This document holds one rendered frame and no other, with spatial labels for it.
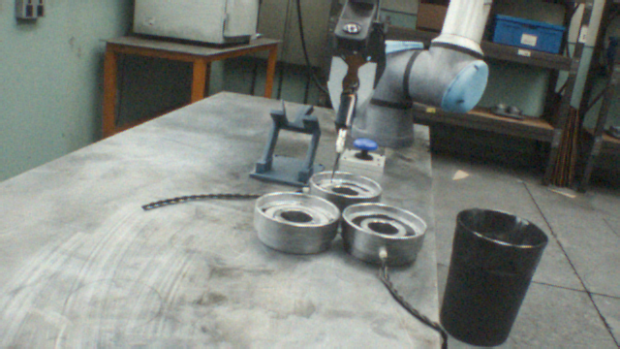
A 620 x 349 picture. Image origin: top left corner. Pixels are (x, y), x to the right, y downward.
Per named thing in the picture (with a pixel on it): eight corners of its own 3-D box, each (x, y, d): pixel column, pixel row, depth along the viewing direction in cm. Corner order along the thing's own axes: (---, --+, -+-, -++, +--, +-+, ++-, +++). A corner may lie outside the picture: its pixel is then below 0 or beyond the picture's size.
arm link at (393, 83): (379, 90, 129) (388, 35, 125) (428, 103, 121) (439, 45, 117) (352, 92, 119) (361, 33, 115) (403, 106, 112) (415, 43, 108)
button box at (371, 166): (378, 193, 87) (384, 164, 85) (336, 184, 88) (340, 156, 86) (382, 178, 94) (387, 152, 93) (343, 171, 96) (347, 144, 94)
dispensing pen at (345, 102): (320, 174, 78) (346, 74, 82) (324, 182, 82) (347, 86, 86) (335, 177, 77) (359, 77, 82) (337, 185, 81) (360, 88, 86)
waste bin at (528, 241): (522, 361, 179) (558, 254, 166) (431, 342, 184) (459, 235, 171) (509, 311, 211) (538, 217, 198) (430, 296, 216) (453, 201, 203)
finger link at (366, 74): (377, 114, 87) (381, 58, 85) (372, 120, 82) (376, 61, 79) (358, 112, 88) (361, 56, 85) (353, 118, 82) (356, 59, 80)
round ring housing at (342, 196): (380, 205, 82) (385, 179, 80) (374, 230, 72) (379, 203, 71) (314, 191, 83) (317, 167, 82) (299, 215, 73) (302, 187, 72)
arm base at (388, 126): (353, 126, 132) (359, 87, 129) (413, 137, 130) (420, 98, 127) (345, 140, 118) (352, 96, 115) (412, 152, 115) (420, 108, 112)
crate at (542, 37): (547, 52, 412) (553, 25, 405) (559, 55, 376) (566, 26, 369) (485, 41, 419) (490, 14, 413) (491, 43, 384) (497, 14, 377)
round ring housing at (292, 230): (244, 248, 62) (247, 216, 60) (260, 215, 72) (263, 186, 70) (332, 263, 61) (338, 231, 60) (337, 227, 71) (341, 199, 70)
